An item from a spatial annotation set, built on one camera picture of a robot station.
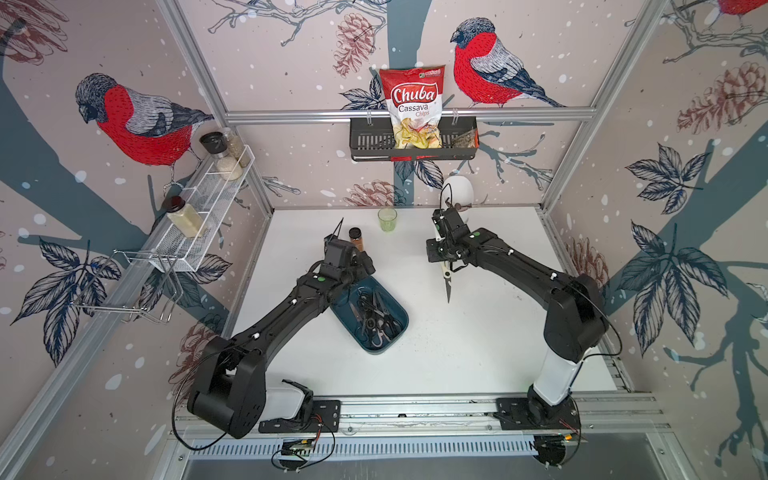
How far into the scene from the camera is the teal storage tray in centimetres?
86

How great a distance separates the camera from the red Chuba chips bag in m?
0.81

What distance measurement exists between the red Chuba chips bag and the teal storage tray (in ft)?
1.56
